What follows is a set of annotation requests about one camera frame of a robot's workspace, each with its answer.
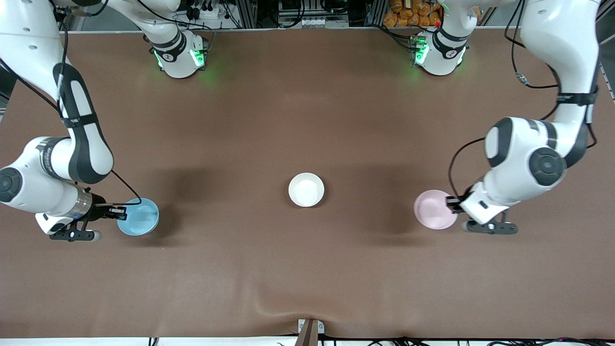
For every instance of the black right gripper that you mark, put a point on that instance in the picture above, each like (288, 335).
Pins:
(100, 209)

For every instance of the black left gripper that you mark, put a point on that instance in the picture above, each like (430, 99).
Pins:
(453, 203)

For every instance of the pink bowl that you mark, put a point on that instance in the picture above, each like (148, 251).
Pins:
(432, 210)

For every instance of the blue bowl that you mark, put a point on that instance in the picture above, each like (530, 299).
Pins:
(142, 220)

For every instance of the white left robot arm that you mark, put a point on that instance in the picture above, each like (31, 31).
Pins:
(519, 144)

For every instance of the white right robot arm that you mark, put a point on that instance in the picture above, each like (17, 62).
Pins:
(86, 144)

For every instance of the white bowl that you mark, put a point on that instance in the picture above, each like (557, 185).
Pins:
(306, 190)

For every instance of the brown table cloth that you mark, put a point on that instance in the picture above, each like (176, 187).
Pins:
(307, 269)

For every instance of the orange snack bags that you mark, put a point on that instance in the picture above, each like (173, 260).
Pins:
(408, 14)

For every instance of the power strip with black plugs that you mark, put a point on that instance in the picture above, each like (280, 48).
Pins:
(202, 12)

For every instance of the small white power strip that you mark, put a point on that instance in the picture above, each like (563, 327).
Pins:
(312, 22)

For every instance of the black electronics box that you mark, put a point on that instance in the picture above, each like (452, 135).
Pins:
(290, 6)

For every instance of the metal clamp bracket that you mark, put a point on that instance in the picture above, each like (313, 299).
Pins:
(302, 327)

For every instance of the brown camera pole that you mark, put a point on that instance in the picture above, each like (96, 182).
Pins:
(307, 336)

